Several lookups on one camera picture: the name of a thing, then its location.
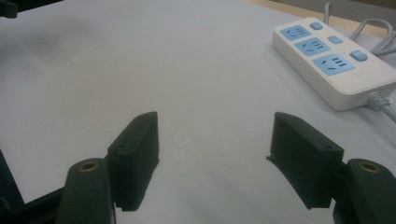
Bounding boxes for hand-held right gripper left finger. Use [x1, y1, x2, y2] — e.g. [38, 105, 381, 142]
[106, 111, 161, 213]

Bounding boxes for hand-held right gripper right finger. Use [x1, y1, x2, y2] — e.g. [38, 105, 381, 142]
[266, 111, 346, 210]

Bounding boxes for white power strip blue sockets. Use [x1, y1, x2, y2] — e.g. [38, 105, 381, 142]
[272, 16, 396, 112]

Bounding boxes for dark object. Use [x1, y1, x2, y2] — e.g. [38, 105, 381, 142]
[0, 0, 64, 20]

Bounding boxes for grey power strip cable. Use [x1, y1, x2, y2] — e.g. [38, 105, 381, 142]
[323, 2, 396, 124]

